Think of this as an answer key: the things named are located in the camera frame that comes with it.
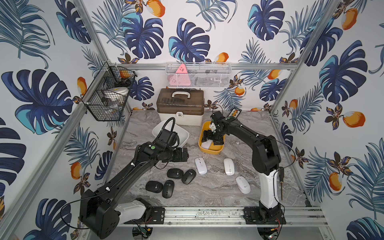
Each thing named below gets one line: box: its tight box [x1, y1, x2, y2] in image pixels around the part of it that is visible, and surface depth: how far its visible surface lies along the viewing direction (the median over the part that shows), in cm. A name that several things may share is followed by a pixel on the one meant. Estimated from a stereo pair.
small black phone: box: [227, 108, 242, 119], surface depth 120 cm
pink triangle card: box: [169, 63, 191, 87], surface depth 92 cm
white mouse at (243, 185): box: [235, 176, 251, 195], surface depth 84 cm
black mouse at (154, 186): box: [145, 180, 164, 194], surface depth 84 cm
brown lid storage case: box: [156, 88, 205, 126], surface depth 103 cm
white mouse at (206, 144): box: [201, 139, 213, 150], surface depth 100 cm
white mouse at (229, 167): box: [223, 158, 235, 176], surface depth 91 cm
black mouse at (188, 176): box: [181, 169, 197, 185], surface depth 87 cm
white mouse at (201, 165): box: [195, 157, 208, 175], surface depth 92 cm
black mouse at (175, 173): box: [167, 168, 184, 179], surface depth 89 cm
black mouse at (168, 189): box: [162, 180, 175, 199], surface depth 83 cm
